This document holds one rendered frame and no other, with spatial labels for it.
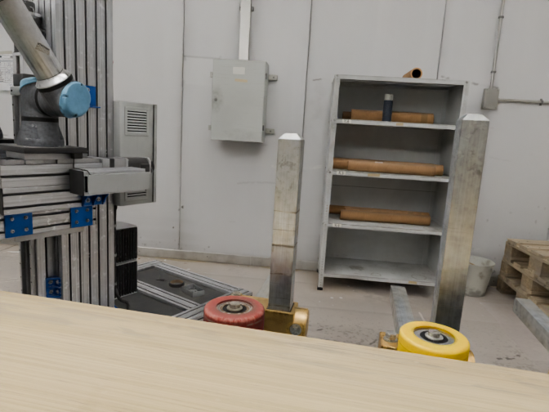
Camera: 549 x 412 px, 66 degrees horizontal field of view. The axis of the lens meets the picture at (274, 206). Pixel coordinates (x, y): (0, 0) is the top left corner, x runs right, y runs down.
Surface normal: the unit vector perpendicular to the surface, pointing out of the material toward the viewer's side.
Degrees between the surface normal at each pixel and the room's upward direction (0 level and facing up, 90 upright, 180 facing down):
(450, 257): 90
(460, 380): 0
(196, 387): 0
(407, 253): 90
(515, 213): 90
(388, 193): 90
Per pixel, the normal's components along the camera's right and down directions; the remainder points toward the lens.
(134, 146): 0.81, 0.15
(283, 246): -0.20, 0.16
